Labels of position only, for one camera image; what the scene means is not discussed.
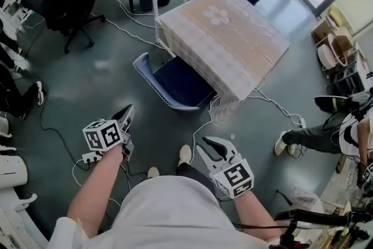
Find white power strip cable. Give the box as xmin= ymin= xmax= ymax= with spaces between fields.
xmin=247 ymin=78 xmax=304 ymax=125

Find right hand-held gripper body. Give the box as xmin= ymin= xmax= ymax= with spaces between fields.
xmin=213 ymin=152 xmax=255 ymax=200

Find black camera rig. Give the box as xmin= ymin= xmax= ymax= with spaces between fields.
xmin=269 ymin=206 xmax=373 ymax=249

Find person's beige shoe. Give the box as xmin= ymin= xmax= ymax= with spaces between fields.
xmin=178 ymin=144 xmax=192 ymax=167
xmin=147 ymin=166 xmax=161 ymax=180

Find person's right beige shoe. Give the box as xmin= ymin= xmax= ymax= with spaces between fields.
xmin=178 ymin=144 xmax=192 ymax=167

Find blue chair with white stitching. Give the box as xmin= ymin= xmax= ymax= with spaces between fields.
xmin=132 ymin=51 xmax=217 ymax=112

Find thin white cable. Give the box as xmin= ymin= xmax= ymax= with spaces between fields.
xmin=191 ymin=95 xmax=223 ymax=157

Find metal rack with bowls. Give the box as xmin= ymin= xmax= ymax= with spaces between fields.
xmin=311 ymin=2 xmax=373 ymax=93

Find black floor cable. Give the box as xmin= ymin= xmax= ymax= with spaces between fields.
xmin=37 ymin=94 xmax=91 ymax=171

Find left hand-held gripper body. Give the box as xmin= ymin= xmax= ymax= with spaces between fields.
xmin=82 ymin=118 xmax=136 ymax=162

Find person's right forearm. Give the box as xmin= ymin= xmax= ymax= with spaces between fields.
xmin=233 ymin=189 xmax=283 ymax=242

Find black office chair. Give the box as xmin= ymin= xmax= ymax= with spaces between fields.
xmin=19 ymin=0 xmax=107 ymax=55

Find white floor cable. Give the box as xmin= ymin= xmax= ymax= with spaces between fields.
xmin=97 ymin=0 xmax=176 ymax=52

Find clear plastic bag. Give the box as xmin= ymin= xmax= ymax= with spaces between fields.
xmin=290 ymin=184 xmax=325 ymax=214

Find white ornate furniture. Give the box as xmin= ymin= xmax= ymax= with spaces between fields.
xmin=0 ymin=115 xmax=39 ymax=249

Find person's black trousers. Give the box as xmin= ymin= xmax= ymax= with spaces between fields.
xmin=175 ymin=162 xmax=219 ymax=201

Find person's left beige shoe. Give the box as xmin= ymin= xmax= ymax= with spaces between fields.
xmin=147 ymin=166 xmax=161 ymax=180

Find person's left forearm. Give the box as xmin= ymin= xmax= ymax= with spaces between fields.
xmin=66 ymin=143 xmax=125 ymax=239

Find table with beige tablecloth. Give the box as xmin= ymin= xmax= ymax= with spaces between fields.
xmin=154 ymin=0 xmax=291 ymax=127

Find person's white shirt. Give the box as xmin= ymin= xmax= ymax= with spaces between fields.
xmin=48 ymin=174 xmax=282 ymax=249

